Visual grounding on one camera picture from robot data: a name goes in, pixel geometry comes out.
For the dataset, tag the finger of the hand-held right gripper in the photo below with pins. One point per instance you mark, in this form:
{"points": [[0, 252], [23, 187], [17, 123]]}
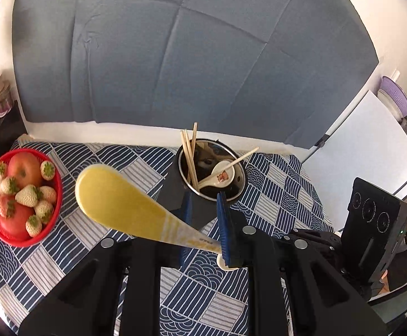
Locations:
{"points": [[322, 239]]}

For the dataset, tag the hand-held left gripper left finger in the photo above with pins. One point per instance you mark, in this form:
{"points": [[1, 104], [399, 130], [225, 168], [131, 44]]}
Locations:
{"points": [[186, 213]]}

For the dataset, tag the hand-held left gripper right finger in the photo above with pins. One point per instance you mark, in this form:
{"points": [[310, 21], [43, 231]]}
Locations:
{"points": [[224, 231]]}

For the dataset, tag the black utensil holder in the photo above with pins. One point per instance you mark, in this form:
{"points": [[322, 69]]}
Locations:
{"points": [[173, 185]]}

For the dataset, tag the white spoon with red print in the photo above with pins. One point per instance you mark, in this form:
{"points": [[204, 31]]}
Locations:
{"points": [[221, 176]]}

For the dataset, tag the wooden chopstick pair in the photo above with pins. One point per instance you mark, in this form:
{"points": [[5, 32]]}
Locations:
{"points": [[193, 147]]}

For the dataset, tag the wooden chopsticks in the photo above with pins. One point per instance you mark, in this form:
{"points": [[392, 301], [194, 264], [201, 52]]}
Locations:
{"points": [[238, 159]]}

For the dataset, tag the blue patterned tablecloth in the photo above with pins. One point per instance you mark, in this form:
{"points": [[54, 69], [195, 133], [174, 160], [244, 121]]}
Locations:
{"points": [[277, 189]]}

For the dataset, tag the white refrigerator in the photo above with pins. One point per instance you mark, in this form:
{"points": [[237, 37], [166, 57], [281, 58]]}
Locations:
{"points": [[364, 147]]}

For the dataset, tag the purple colander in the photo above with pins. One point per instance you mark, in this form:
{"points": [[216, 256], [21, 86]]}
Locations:
{"points": [[396, 94]]}

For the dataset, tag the grey-blue cloth backdrop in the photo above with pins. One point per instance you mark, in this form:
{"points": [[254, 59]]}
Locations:
{"points": [[189, 59]]}

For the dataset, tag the pile of white strawberries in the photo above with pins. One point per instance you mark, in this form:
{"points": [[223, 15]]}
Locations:
{"points": [[26, 196]]}

